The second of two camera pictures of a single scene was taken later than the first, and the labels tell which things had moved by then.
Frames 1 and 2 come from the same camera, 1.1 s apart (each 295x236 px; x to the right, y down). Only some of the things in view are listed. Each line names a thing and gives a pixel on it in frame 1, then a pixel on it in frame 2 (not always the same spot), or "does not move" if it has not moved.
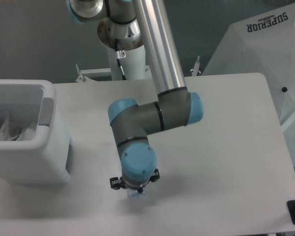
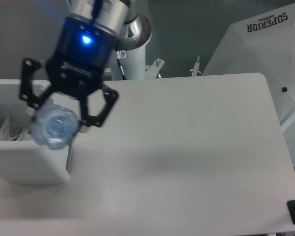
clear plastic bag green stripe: x=28 y=134 -> x=19 y=133
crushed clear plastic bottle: x=134 y=194 -> x=53 y=126
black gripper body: x=126 y=185 -> x=80 y=56
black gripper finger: x=155 y=178 -> x=111 y=97
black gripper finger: x=115 y=183 -> x=29 y=66
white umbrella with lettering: x=272 y=44 does not move
